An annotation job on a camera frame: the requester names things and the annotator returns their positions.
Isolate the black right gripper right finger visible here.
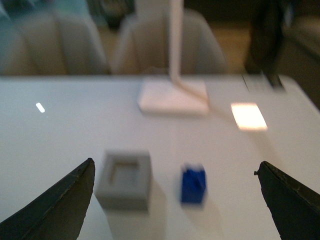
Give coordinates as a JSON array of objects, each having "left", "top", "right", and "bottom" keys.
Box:
[{"left": 254, "top": 161, "right": 320, "bottom": 240}]

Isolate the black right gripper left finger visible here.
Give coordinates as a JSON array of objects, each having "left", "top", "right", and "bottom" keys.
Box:
[{"left": 0, "top": 158, "right": 96, "bottom": 240}]

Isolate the beige chair right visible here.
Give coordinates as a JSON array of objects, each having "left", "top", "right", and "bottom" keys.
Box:
[{"left": 111, "top": 9, "right": 227, "bottom": 75}]

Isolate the beige chair left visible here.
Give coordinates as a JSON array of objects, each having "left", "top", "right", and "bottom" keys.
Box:
[{"left": 0, "top": 11, "right": 110, "bottom": 76}]

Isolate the white desk lamp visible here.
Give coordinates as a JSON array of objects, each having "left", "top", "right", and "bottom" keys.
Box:
[{"left": 137, "top": 0, "right": 210, "bottom": 116}]

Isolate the gray square base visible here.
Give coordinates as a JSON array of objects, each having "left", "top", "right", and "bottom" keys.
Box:
[{"left": 94, "top": 151, "right": 153, "bottom": 211}]

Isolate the blue cube part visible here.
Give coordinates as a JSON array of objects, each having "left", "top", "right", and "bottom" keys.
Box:
[{"left": 180, "top": 164, "right": 207, "bottom": 205}]

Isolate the black speaker box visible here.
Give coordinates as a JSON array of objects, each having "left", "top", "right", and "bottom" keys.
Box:
[{"left": 245, "top": 0, "right": 320, "bottom": 96}]

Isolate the beige chair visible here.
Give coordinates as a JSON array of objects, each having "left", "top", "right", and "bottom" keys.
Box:
[
  {"left": 0, "top": 11, "right": 110, "bottom": 76},
  {"left": 111, "top": 9, "right": 227, "bottom": 75}
]

